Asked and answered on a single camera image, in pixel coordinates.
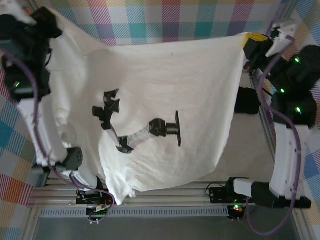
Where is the small controller board with led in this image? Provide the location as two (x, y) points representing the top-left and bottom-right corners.
(227, 203), (248, 222)

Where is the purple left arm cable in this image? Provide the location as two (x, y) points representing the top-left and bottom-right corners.
(0, 48), (87, 191)

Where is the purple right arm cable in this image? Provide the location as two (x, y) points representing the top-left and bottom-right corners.
(245, 21), (305, 236)

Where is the aluminium table side rail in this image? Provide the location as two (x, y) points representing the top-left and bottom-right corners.
(248, 71), (311, 240)

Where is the controller board with wires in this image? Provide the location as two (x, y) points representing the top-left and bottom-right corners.
(86, 199), (118, 225)

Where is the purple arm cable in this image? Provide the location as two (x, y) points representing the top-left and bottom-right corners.
(245, 21), (305, 236)
(0, 48), (87, 191)

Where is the white t-shirt with black print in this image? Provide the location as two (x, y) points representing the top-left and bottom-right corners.
(37, 6), (247, 207)

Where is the folded black t-shirt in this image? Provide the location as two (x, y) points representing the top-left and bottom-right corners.
(234, 86), (261, 115)

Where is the aluminium frame post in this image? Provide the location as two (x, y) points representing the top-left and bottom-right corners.
(278, 0), (300, 22)

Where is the slotted grey cable duct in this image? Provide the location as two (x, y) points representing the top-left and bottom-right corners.
(39, 209), (230, 219)

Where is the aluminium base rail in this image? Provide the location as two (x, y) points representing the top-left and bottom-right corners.
(26, 178), (315, 208)

